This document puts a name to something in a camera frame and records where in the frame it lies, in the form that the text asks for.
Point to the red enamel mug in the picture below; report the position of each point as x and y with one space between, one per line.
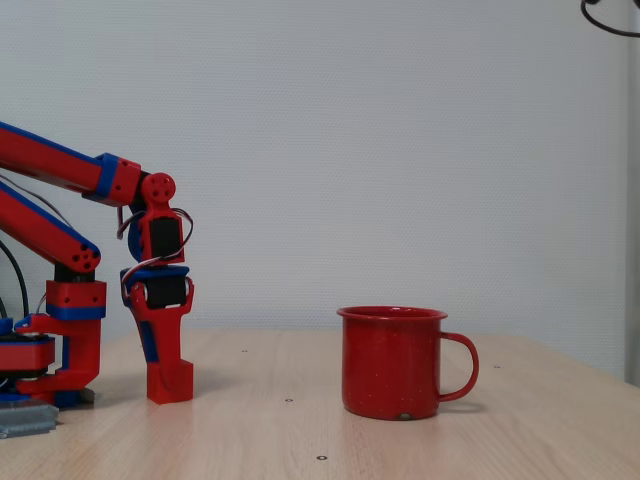
390 365

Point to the red blue gripper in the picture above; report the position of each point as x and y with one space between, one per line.
166 294

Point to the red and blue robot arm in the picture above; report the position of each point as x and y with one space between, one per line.
50 160

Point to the red cube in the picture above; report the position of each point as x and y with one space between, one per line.
182 385

